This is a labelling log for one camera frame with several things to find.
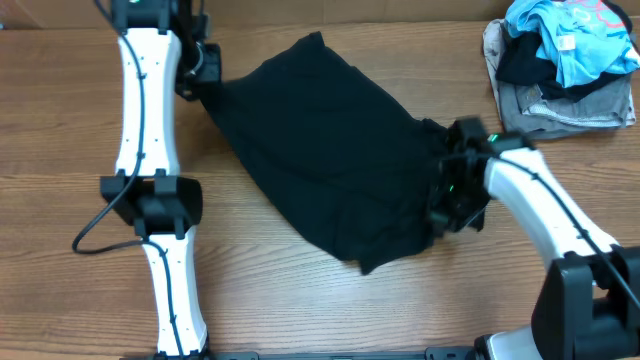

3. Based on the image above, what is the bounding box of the black knit garment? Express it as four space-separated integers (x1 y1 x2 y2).
197 32 447 273

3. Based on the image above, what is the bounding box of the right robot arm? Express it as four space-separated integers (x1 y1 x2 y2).
425 118 639 360

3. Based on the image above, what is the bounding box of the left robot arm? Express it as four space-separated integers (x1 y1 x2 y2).
100 0 221 359

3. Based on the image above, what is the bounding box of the grey folded garment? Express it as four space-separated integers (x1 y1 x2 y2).
494 76 636 140

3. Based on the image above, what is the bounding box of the black folded garment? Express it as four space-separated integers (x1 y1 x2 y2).
496 32 624 102

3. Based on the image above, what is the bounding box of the beige garment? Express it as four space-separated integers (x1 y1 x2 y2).
482 19 506 119

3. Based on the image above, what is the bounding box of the cardboard back panel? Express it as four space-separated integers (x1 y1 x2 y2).
1 0 512 29

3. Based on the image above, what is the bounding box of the light blue shirt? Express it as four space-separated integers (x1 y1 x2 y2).
505 0 639 88

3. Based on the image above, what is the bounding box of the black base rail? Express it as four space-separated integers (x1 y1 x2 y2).
119 347 481 360

